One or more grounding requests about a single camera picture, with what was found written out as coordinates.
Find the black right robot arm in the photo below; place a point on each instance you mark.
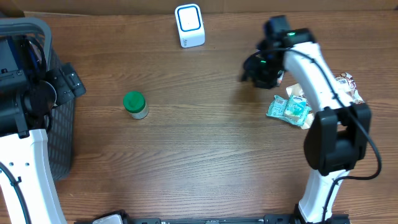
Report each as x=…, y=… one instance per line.
x=339, y=134

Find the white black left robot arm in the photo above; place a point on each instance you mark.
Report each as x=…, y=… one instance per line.
x=27, y=184

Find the green lid jar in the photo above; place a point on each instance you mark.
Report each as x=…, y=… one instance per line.
x=135, y=104

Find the brown cardboard back panel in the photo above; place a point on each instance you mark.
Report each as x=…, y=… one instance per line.
x=132, y=7

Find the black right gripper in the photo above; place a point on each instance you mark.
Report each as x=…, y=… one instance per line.
x=251, y=72

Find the Kleenex tissue pack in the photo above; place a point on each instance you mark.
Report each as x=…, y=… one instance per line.
x=296, y=108

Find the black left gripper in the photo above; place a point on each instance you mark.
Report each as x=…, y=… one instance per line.
x=60, y=79

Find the grey plastic mesh basket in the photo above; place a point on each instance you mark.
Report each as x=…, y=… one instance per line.
x=56, y=124

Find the orange tissue pack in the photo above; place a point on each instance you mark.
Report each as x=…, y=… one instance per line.
x=280, y=77

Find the teal packet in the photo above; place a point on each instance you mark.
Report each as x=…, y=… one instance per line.
x=277, y=108

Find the clear dried mushroom bag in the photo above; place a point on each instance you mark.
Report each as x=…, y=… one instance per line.
x=347, y=83

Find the white barcode scanner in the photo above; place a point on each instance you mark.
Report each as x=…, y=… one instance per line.
x=190, y=26

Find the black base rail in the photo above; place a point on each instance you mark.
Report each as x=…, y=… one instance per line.
x=205, y=221

